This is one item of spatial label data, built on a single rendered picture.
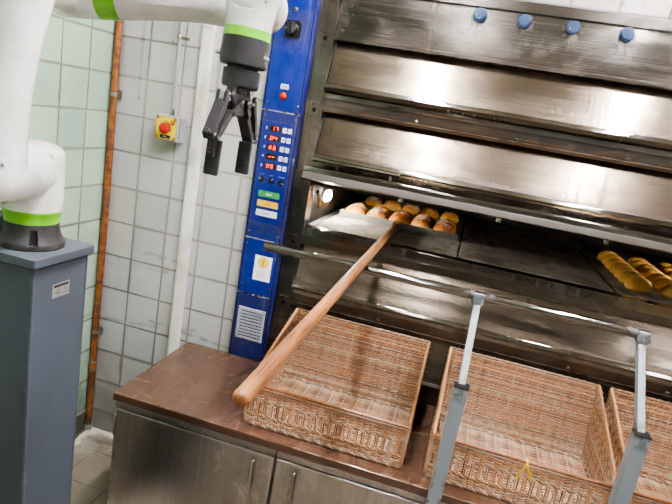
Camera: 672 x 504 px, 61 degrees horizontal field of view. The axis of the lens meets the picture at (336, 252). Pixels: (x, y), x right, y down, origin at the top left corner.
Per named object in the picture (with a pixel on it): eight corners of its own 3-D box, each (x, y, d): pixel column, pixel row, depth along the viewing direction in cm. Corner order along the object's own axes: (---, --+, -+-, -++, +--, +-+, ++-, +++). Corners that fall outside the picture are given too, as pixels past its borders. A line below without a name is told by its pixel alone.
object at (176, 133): (162, 138, 232) (165, 113, 230) (184, 143, 230) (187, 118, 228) (152, 138, 225) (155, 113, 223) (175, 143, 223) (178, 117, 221)
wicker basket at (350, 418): (285, 367, 236) (295, 305, 229) (418, 404, 225) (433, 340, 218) (238, 422, 190) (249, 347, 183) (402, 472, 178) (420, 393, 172)
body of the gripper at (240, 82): (235, 69, 119) (228, 113, 121) (215, 62, 111) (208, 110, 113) (267, 74, 117) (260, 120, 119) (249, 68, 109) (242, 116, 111)
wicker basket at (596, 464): (433, 408, 224) (448, 343, 217) (582, 450, 212) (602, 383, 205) (419, 477, 178) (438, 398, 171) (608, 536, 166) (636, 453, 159)
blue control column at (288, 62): (324, 332, 437) (377, 42, 387) (344, 337, 434) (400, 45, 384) (211, 470, 254) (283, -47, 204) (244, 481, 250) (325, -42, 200)
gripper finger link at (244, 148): (239, 140, 123) (240, 140, 124) (234, 172, 125) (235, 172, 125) (251, 143, 122) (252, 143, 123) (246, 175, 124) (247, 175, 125)
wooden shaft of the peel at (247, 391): (246, 412, 86) (249, 395, 85) (228, 407, 86) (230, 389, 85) (397, 230, 249) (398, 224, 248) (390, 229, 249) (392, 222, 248)
